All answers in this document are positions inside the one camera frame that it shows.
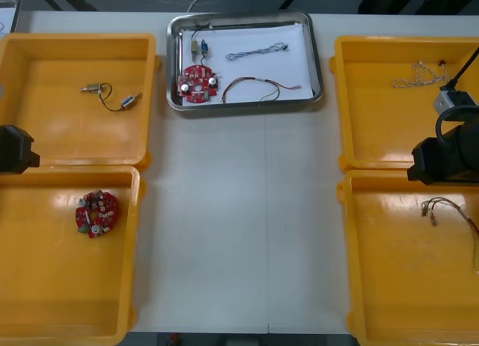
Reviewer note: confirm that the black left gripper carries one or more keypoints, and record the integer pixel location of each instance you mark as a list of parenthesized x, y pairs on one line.
[(13, 151)]

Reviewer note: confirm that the white-label metal solenoid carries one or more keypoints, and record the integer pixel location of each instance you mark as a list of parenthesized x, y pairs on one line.
[(194, 48), (93, 87)]

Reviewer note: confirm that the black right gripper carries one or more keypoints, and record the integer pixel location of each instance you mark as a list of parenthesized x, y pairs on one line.
[(438, 155)]

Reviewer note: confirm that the red black green-yellow harness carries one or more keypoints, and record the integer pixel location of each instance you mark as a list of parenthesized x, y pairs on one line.
[(258, 80), (435, 221)]

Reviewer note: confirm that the white paper sheet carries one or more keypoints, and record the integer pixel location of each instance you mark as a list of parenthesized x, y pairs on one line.
[(243, 70), (6, 18)]

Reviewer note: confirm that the silver-black right robot arm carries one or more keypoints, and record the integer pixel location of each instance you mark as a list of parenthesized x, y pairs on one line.
[(454, 100)]

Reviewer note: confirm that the yellow-orange plastic bin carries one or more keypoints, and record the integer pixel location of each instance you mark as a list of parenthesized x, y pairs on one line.
[(93, 144), (393, 136), (404, 293), (75, 286)]

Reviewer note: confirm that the round red circuit board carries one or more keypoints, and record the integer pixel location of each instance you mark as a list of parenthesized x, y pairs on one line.
[(99, 211), (191, 78)]

